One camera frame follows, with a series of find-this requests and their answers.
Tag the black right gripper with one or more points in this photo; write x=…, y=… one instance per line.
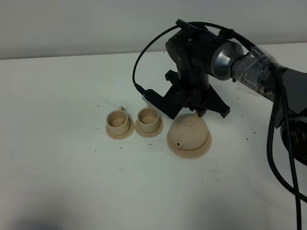
x=191, y=89

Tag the beige teapot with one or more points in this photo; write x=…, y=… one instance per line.
x=189, y=137

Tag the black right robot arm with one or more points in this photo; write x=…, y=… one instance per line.
x=198, y=54

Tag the beige right teacup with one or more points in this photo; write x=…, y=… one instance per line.
x=149, y=119

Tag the beige teacup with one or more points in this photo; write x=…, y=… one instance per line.
x=149, y=119
x=120, y=113

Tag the beige right cup saucer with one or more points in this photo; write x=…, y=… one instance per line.
x=144, y=134

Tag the beige cup saucer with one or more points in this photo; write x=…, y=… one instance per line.
x=120, y=128
x=144, y=134

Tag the beige left teacup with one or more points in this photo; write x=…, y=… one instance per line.
x=120, y=113

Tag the beige left cup saucer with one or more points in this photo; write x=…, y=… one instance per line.
x=120, y=128

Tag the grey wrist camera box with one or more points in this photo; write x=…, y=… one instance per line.
x=160, y=103

